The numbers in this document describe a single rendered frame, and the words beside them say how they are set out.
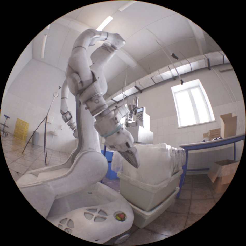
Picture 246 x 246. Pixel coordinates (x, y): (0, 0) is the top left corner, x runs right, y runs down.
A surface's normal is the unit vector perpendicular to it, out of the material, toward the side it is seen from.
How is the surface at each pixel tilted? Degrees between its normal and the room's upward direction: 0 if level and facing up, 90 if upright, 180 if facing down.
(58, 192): 94
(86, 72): 98
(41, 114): 90
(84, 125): 94
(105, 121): 118
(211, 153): 90
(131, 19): 180
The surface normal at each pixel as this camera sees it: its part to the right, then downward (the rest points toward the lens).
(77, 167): 0.44, -0.36
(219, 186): -0.69, -0.31
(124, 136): 0.01, -0.73
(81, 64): 0.69, 0.04
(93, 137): 0.66, -0.18
